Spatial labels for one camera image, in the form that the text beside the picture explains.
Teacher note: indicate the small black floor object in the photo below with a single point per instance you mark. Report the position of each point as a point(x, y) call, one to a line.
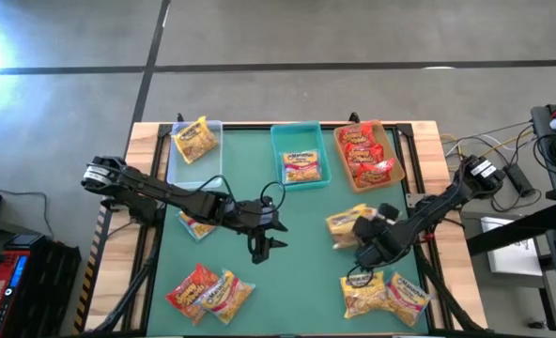
point(536, 324)

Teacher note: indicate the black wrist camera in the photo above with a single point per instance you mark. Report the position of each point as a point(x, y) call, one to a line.
point(260, 255)
point(368, 256)

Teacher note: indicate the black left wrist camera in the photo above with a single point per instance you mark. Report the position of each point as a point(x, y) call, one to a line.
point(260, 255)

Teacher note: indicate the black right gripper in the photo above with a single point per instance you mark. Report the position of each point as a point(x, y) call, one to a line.
point(390, 235)

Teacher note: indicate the clear plastic bin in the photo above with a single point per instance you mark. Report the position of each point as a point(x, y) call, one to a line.
point(198, 176)

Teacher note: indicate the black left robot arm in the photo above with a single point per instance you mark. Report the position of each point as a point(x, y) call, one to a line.
point(165, 191)

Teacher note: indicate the yellow black hazard strip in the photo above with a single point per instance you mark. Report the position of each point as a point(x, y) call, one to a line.
point(92, 263)

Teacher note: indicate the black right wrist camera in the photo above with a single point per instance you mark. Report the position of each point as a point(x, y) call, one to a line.
point(368, 256)

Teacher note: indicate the teal plastic bin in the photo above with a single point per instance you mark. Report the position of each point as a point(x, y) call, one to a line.
point(297, 138)

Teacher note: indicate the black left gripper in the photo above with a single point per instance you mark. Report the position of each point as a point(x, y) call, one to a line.
point(254, 218)

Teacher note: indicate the black aluminium table frame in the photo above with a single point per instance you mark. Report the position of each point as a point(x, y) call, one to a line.
point(252, 126)

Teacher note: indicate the grey cabinet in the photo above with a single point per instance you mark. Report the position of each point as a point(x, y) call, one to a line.
point(508, 300)

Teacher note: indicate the white board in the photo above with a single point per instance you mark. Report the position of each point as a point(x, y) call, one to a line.
point(513, 256)

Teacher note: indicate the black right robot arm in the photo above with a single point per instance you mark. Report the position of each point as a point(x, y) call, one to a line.
point(442, 202)

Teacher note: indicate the black side desk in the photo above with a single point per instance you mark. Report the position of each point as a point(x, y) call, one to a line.
point(541, 122)

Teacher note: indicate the blue-edged beef ramen pack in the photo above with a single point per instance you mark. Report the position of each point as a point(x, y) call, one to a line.
point(407, 300)
point(301, 168)
point(226, 298)
point(196, 229)

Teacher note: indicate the black power adapter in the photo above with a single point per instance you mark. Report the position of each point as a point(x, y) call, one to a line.
point(520, 180)

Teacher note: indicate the black ribbed crate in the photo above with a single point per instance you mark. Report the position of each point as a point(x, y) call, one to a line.
point(48, 286)

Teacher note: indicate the orange plastic bin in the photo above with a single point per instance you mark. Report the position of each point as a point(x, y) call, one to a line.
point(393, 155)

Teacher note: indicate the black diagonal bar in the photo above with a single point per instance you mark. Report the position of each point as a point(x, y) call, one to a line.
point(513, 230)

